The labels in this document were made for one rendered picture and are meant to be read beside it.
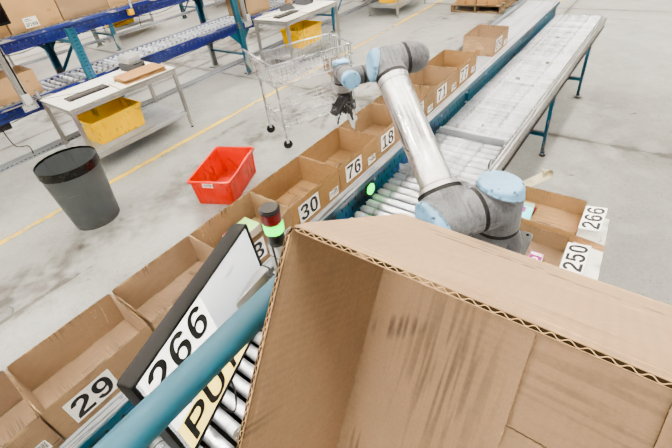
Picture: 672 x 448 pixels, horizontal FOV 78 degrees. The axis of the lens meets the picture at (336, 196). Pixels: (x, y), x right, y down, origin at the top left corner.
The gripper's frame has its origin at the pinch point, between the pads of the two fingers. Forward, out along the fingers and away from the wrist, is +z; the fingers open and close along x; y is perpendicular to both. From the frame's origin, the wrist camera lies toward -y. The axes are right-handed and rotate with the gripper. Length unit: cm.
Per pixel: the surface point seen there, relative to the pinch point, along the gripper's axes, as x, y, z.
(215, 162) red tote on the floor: 203, 38, 102
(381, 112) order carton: 13, 58, 20
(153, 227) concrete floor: 192, -50, 119
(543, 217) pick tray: -105, 25, 43
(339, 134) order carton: 20.2, 18.9, 19.1
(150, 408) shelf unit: -109, -163, -77
